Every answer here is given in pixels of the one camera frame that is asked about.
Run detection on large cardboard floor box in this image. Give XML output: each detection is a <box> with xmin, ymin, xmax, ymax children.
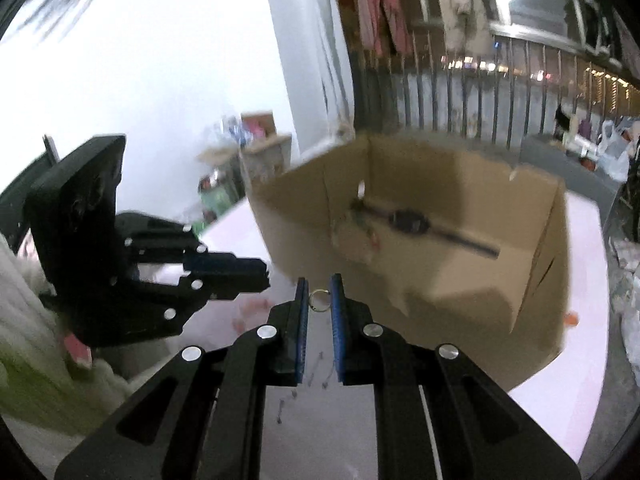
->
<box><xmin>197</xmin><ymin>110</ymin><xmax>293</xmax><ymax>196</ymax></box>

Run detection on person's left forearm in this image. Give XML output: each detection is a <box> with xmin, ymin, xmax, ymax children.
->
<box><xmin>0</xmin><ymin>232</ymin><xmax>146</xmax><ymax>436</ymax></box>

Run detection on hanging beige garment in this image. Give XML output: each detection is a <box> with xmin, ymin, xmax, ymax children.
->
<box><xmin>437</xmin><ymin>0</ymin><xmax>493</xmax><ymax>53</ymax></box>

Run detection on white plastic bag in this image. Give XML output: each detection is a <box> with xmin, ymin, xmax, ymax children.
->
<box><xmin>597</xmin><ymin>120</ymin><xmax>632</xmax><ymax>181</ymax></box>

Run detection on blue and white plastic bags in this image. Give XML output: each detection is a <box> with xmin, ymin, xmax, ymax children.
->
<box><xmin>215</xmin><ymin>115</ymin><xmax>251</xmax><ymax>148</ymax></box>

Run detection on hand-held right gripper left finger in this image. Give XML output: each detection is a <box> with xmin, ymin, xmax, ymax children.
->
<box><xmin>54</xmin><ymin>276</ymin><xmax>308</xmax><ymax>480</ymax></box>

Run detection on green box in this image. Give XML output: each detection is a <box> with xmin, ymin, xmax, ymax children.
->
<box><xmin>200</xmin><ymin>185</ymin><xmax>241</xmax><ymax>223</ymax></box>

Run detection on dark purple wrist watch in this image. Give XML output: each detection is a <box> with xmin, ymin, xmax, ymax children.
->
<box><xmin>350</xmin><ymin>199</ymin><xmax>501</xmax><ymax>260</ymax></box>

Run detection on person's left hand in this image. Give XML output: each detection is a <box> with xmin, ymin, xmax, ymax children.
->
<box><xmin>64</xmin><ymin>334</ymin><xmax>95</xmax><ymax>368</ymax></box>

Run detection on pink checked tablecloth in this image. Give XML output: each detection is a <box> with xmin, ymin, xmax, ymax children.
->
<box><xmin>90</xmin><ymin>195</ymin><xmax>611</xmax><ymax>480</ymax></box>

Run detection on metal balcony railing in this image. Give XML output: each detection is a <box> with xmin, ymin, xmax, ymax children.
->
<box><xmin>350</xmin><ymin>25</ymin><xmax>640</xmax><ymax>151</ymax></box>

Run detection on multicolour bead bracelet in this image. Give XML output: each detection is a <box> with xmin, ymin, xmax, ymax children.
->
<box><xmin>334</xmin><ymin>209</ymin><xmax>382</xmax><ymax>261</ymax></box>

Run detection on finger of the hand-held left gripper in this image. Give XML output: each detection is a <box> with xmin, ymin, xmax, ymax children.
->
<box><xmin>116</xmin><ymin>257</ymin><xmax>272</xmax><ymax>334</ymax></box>
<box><xmin>116</xmin><ymin>211</ymin><xmax>242</xmax><ymax>272</ymax></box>

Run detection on purple star chain necklace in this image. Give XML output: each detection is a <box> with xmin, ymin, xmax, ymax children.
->
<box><xmin>276</xmin><ymin>354</ymin><xmax>335</xmax><ymax>423</ymax></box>

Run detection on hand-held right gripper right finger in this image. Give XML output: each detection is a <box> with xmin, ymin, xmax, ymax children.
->
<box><xmin>330</xmin><ymin>272</ymin><xmax>583</xmax><ymax>480</ymax></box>

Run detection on hanging pink garment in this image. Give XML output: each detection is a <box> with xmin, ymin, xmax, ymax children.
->
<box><xmin>352</xmin><ymin>0</ymin><xmax>413</xmax><ymax>58</ymax></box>

